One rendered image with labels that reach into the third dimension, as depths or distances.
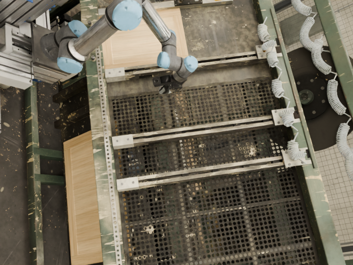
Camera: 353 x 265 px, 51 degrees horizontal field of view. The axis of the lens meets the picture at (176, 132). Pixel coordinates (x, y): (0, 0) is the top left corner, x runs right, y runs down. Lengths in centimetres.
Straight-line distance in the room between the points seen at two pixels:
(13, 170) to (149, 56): 128
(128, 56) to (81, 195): 102
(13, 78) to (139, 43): 98
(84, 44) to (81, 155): 121
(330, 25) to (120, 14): 180
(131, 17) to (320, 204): 149
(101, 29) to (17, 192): 162
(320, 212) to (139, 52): 151
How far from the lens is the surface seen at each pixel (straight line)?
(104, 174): 227
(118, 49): 261
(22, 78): 200
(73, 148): 286
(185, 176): 222
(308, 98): 285
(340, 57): 286
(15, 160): 299
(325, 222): 234
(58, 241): 307
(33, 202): 278
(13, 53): 199
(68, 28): 192
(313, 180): 235
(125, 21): 158
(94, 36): 170
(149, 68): 248
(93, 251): 264
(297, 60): 301
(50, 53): 201
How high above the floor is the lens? 242
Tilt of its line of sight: 31 degrees down
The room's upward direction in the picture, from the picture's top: 70 degrees clockwise
